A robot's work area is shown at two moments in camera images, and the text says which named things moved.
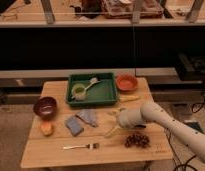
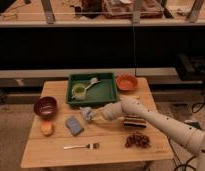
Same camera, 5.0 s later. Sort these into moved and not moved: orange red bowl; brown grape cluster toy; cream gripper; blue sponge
Moved: cream gripper
Not moved: blue sponge; orange red bowl; brown grape cluster toy
